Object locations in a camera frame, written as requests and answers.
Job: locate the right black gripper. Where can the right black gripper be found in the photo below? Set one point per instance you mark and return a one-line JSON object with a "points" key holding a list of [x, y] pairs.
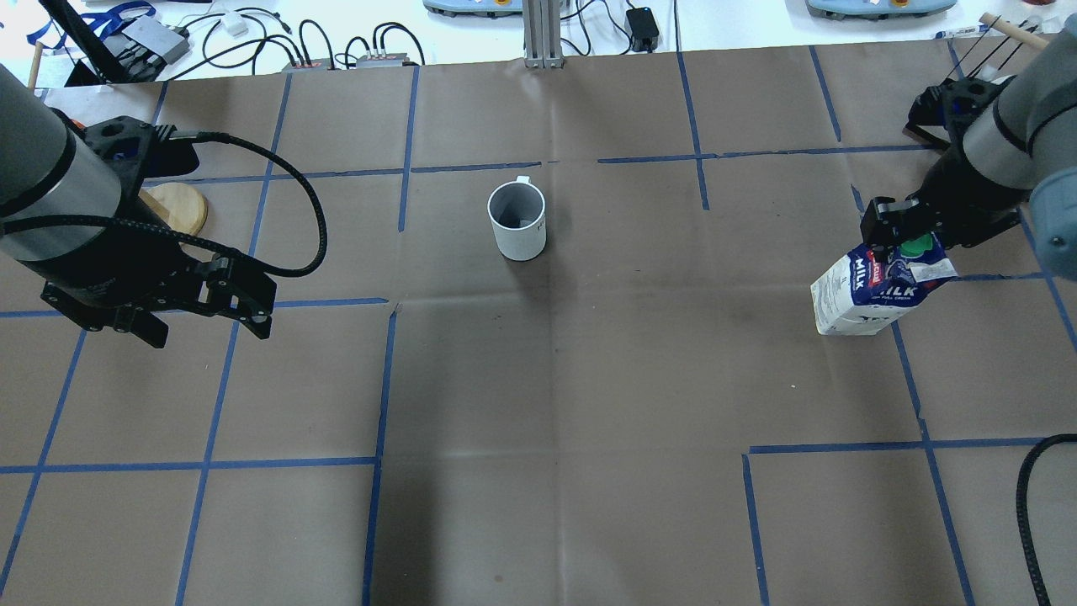
{"points": [[968, 195]]}

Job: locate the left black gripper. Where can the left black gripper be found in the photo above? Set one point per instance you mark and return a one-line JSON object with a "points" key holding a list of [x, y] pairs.
{"points": [[108, 266]]}

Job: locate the blue white milk carton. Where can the blue white milk carton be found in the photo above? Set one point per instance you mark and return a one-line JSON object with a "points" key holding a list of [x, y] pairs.
{"points": [[864, 291]]}

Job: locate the white grey mug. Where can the white grey mug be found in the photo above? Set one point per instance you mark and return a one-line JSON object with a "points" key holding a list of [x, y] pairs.
{"points": [[518, 211]]}

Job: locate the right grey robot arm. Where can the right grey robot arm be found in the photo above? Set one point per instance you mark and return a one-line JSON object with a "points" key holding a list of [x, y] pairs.
{"points": [[1008, 144]]}

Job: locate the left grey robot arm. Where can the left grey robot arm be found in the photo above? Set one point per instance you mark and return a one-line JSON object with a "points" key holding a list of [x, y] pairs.
{"points": [[72, 213]]}

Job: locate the wooden mug tree stand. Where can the wooden mug tree stand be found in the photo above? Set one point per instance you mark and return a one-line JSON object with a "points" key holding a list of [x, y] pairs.
{"points": [[181, 206]]}

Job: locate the blue teach pendant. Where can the blue teach pendant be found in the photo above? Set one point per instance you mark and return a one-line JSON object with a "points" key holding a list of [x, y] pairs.
{"points": [[876, 10], [490, 9]]}

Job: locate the wooden stick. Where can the wooden stick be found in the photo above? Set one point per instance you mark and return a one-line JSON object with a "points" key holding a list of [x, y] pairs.
{"points": [[1013, 31]]}

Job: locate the small usb hub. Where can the small usb hub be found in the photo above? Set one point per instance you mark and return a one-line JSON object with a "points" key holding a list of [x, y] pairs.
{"points": [[370, 61], [316, 65]]}

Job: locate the black power adapter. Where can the black power adapter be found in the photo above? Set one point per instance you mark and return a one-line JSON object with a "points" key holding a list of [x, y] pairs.
{"points": [[643, 30]]}

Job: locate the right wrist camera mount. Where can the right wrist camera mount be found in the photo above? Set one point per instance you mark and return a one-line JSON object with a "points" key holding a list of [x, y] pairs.
{"points": [[952, 105]]}

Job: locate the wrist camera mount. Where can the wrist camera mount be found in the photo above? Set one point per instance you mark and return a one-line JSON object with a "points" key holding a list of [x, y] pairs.
{"points": [[952, 105], [133, 148]]}

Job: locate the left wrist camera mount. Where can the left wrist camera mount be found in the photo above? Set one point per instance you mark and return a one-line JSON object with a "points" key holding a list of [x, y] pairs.
{"points": [[133, 148]]}

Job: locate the black wire cup rack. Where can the black wire cup rack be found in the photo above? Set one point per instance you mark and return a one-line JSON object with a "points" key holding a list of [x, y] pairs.
{"points": [[987, 55]]}

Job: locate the aluminium frame post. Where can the aluminium frame post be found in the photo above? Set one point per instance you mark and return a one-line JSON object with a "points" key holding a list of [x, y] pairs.
{"points": [[541, 26]]}

